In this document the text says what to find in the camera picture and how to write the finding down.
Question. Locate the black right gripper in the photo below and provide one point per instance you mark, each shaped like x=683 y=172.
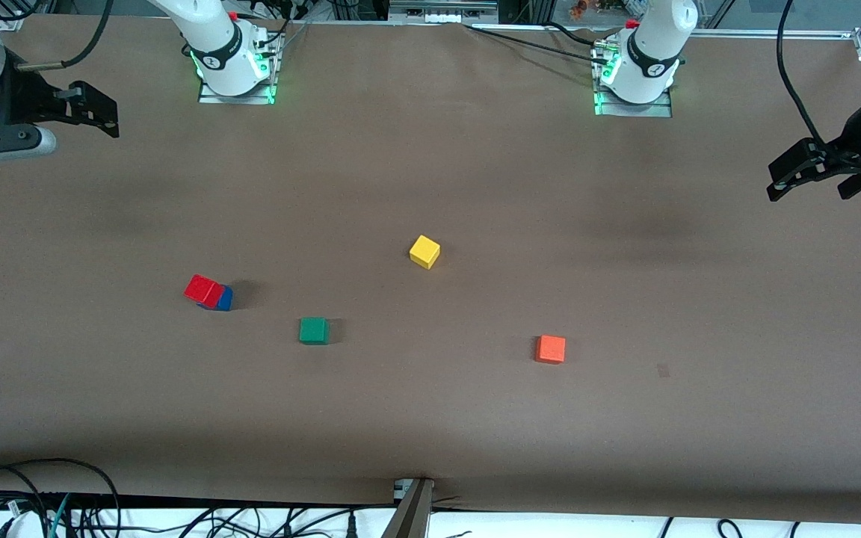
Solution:
x=25 y=99

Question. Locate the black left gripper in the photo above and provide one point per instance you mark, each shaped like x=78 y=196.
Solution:
x=849 y=146

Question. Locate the red wooden cube block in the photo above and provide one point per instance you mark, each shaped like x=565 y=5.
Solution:
x=202 y=288

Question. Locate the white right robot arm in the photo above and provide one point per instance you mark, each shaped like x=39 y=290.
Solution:
x=217 y=45

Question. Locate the blue wooden cube block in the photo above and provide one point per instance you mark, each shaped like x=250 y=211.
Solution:
x=226 y=300

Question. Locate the green wooden cube block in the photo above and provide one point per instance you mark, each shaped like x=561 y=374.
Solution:
x=313 y=331

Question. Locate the orange wooden cube block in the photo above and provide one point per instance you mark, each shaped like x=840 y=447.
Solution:
x=550 y=349

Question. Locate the yellow wooden cube block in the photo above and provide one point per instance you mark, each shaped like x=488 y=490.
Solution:
x=424 y=252

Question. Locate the small colourful background object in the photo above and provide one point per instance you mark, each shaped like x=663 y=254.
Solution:
x=578 y=9

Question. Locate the white power strip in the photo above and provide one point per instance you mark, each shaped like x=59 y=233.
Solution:
x=442 y=13

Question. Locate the aluminium profile bar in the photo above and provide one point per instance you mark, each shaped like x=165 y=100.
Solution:
x=412 y=515

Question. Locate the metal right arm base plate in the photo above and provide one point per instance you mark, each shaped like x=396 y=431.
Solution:
x=214 y=99

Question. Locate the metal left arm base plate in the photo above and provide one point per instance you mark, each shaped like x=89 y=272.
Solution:
x=613 y=112

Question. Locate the small metal clamp bracket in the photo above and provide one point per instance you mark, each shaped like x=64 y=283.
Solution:
x=402 y=489

